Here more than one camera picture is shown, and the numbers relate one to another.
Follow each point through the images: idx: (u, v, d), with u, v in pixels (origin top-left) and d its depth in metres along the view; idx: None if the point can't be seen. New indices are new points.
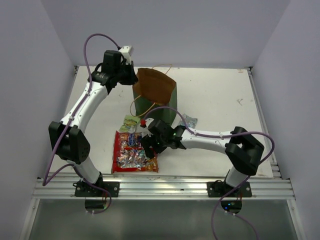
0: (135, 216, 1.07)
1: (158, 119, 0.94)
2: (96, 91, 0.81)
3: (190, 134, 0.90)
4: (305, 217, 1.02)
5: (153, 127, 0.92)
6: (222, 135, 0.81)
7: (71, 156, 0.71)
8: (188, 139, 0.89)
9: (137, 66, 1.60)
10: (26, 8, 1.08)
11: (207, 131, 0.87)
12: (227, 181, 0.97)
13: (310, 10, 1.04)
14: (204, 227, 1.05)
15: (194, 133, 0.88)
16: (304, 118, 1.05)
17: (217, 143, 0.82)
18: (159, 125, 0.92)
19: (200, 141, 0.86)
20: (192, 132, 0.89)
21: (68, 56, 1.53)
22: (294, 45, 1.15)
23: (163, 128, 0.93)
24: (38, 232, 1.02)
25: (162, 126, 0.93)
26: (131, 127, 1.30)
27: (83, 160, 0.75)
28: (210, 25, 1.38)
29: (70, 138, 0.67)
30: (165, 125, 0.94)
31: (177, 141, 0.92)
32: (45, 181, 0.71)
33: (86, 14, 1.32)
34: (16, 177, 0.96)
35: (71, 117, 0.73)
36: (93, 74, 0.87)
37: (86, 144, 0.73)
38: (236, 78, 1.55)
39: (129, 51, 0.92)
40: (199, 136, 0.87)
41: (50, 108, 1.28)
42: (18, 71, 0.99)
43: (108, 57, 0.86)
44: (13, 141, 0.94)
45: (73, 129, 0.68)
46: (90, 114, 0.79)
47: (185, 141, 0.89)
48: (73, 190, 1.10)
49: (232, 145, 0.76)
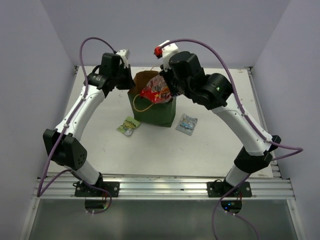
0: (135, 216, 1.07)
1: (194, 56, 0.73)
2: (92, 95, 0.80)
3: (236, 107, 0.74)
4: (305, 216, 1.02)
5: (184, 63, 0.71)
6: (267, 139, 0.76)
7: (67, 162, 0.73)
8: (231, 113, 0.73)
9: (137, 66, 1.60)
10: (26, 9, 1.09)
11: (253, 121, 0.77)
12: (227, 179, 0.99)
13: (310, 8, 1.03)
14: (204, 227, 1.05)
15: (243, 114, 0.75)
16: (305, 117, 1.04)
17: (257, 142, 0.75)
18: (192, 63, 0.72)
19: (241, 124, 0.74)
20: (242, 111, 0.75)
21: (68, 57, 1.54)
22: (294, 44, 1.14)
23: (195, 71, 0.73)
24: (38, 232, 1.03)
25: (196, 66, 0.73)
26: (128, 130, 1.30)
27: (80, 165, 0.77)
28: (210, 25, 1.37)
29: (64, 146, 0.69)
30: (198, 67, 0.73)
31: (214, 97, 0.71)
32: (39, 192, 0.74)
33: (86, 14, 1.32)
34: (16, 177, 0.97)
35: (66, 124, 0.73)
36: (89, 77, 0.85)
37: (82, 151, 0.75)
38: (236, 78, 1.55)
39: (125, 54, 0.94)
40: (246, 120, 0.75)
41: (51, 109, 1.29)
42: (18, 72, 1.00)
43: (107, 59, 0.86)
44: (13, 141, 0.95)
45: (67, 137, 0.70)
46: (86, 119, 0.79)
47: (227, 111, 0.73)
48: (73, 190, 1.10)
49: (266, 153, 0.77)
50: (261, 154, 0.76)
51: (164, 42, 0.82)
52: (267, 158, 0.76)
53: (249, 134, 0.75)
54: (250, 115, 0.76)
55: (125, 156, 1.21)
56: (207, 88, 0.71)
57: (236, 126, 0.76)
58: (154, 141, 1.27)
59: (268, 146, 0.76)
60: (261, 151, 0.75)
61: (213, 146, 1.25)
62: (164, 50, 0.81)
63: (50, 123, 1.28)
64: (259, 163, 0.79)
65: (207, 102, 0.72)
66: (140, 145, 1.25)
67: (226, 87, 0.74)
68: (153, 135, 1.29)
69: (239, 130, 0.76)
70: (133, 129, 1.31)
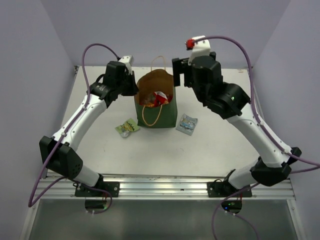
0: (135, 216, 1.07)
1: (216, 61, 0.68)
2: (93, 105, 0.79)
3: (252, 117, 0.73)
4: (305, 216, 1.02)
5: (206, 70, 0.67)
6: (285, 151, 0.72)
7: (62, 171, 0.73)
8: (247, 123, 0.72)
9: (137, 66, 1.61)
10: (26, 9, 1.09)
11: (270, 131, 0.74)
12: (231, 180, 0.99)
13: (310, 8, 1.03)
14: (204, 227, 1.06)
15: (259, 124, 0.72)
16: (304, 118, 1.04)
17: (275, 153, 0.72)
18: (214, 71, 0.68)
19: (257, 134, 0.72)
20: (258, 121, 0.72)
21: (68, 57, 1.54)
22: (294, 44, 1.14)
23: (215, 78, 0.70)
24: (38, 232, 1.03)
25: (217, 75, 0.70)
26: (125, 131, 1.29)
27: (74, 176, 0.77)
28: (210, 25, 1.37)
29: (60, 155, 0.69)
30: (218, 74, 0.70)
31: (228, 105, 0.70)
32: (30, 203, 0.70)
33: (86, 15, 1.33)
34: (16, 176, 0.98)
35: (64, 133, 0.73)
36: (92, 87, 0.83)
37: (78, 161, 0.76)
38: (236, 78, 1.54)
39: (130, 61, 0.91)
40: (262, 130, 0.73)
41: (51, 109, 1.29)
42: (18, 72, 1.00)
43: (111, 68, 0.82)
44: (13, 141, 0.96)
45: (63, 146, 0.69)
46: (84, 130, 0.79)
47: (242, 121, 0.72)
48: (73, 190, 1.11)
49: (285, 166, 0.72)
50: (279, 166, 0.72)
51: (199, 37, 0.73)
52: (285, 171, 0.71)
53: (264, 145, 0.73)
54: (265, 124, 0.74)
55: (125, 156, 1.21)
56: (224, 98, 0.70)
57: (252, 136, 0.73)
58: (154, 140, 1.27)
59: (286, 158, 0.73)
60: (279, 163, 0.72)
61: (213, 145, 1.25)
62: (197, 44, 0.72)
63: (50, 123, 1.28)
64: (276, 177, 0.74)
65: (221, 111, 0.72)
66: (140, 145, 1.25)
67: (241, 97, 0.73)
68: (153, 135, 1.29)
69: (255, 139, 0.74)
70: (130, 132, 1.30)
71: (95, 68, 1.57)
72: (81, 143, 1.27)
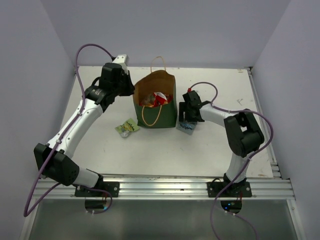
0: (135, 216, 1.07)
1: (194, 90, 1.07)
2: (89, 110, 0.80)
3: (209, 104, 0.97)
4: (305, 216, 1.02)
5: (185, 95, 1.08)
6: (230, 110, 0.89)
7: (57, 179, 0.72)
8: (204, 109, 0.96)
9: (137, 66, 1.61)
10: (26, 9, 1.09)
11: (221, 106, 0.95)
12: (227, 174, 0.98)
13: (310, 9, 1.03)
14: (204, 227, 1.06)
15: (212, 105, 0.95)
16: (304, 118, 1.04)
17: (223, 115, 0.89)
18: (191, 94, 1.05)
19: (211, 112, 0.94)
20: (210, 104, 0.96)
21: (68, 57, 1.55)
22: (294, 44, 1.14)
23: (193, 99, 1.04)
24: (38, 232, 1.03)
25: (193, 95, 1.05)
26: (125, 131, 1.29)
27: (70, 182, 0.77)
28: (210, 25, 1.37)
29: (55, 163, 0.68)
30: (195, 96, 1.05)
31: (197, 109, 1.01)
32: (26, 212, 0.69)
33: (85, 15, 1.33)
34: (16, 176, 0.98)
35: (58, 140, 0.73)
36: (88, 91, 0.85)
37: (73, 167, 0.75)
38: (236, 78, 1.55)
39: (125, 60, 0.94)
40: (214, 107, 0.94)
41: (51, 109, 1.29)
42: (18, 73, 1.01)
43: (107, 72, 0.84)
44: (13, 141, 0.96)
45: (58, 154, 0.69)
46: (80, 135, 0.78)
47: (203, 110, 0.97)
48: (73, 191, 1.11)
49: (232, 117, 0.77)
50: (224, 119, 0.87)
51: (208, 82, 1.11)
52: (229, 119, 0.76)
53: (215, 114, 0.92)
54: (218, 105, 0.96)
55: (125, 156, 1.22)
56: (196, 105, 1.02)
57: (211, 116, 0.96)
58: (154, 140, 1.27)
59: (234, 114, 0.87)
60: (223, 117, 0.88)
61: (213, 146, 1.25)
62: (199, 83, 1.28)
63: (50, 124, 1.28)
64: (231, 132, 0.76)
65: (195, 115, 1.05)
66: (140, 145, 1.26)
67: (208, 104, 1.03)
68: (153, 135, 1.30)
69: (212, 116, 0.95)
70: (130, 132, 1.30)
71: (95, 68, 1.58)
72: (81, 143, 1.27)
